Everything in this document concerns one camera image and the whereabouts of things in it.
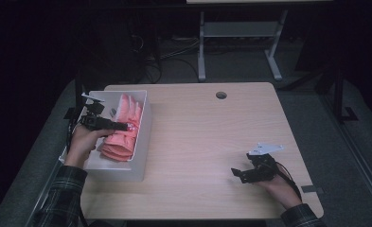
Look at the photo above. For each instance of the metal floor rail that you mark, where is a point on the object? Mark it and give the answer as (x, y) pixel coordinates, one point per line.
(350, 138)

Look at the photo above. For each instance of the white storage box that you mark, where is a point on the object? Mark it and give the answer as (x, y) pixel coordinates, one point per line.
(136, 171)

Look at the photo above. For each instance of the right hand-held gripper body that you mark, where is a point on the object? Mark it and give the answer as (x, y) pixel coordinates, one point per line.
(262, 167)

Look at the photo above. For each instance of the black tape strip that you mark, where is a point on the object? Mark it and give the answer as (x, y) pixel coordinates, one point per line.
(311, 189)

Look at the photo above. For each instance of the pink padded glove grey palm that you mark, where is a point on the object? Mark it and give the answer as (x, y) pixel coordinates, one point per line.
(127, 110)
(114, 154)

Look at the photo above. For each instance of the person's left hand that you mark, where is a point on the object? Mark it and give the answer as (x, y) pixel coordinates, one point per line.
(81, 145)

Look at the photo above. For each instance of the dark metal stand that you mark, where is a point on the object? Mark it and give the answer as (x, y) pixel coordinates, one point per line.
(340, 94)

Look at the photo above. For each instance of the person's right hand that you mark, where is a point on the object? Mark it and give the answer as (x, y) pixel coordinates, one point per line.
(283, 192)

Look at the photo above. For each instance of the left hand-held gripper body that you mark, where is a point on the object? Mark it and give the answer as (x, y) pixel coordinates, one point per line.
(93, 121)

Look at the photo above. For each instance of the white metal stand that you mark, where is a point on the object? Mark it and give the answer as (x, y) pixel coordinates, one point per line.
(237, 29)

